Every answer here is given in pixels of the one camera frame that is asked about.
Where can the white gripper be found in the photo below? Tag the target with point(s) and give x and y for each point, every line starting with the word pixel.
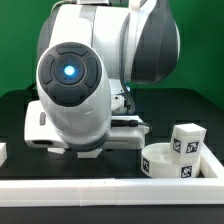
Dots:
pixel 127 132

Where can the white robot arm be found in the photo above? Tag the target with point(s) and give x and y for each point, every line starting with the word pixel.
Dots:
pixel 88 52

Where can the white U-shaped fence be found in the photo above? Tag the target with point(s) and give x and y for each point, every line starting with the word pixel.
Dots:
pixel 209 189

